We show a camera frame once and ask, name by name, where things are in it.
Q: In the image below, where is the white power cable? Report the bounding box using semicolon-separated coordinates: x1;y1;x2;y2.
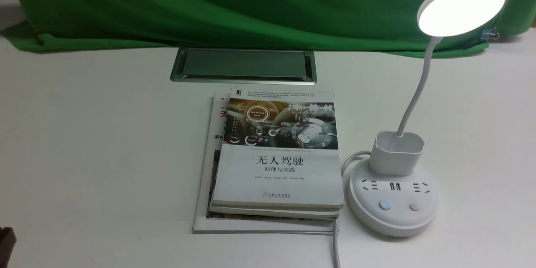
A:
332;150;372;268

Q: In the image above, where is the white desk lamp with sockets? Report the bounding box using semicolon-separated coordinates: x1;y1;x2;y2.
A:
342;0;506;237

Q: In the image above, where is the silver desk cable hatch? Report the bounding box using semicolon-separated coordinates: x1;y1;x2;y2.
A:
169;47;318;85

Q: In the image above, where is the large white bottom book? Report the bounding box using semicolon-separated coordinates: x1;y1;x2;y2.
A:
193;93;333;236

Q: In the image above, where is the green backdrop cloth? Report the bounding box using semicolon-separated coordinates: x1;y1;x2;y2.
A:
1;0;535;57

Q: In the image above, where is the dark brown object at edge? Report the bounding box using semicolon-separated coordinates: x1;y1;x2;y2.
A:
0;227;17;268

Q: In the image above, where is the blue binder clip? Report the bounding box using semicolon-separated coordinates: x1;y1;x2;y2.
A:
479;27;500;43

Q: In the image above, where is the white self-driving textbook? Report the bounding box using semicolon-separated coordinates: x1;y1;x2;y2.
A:
212;86;344;210

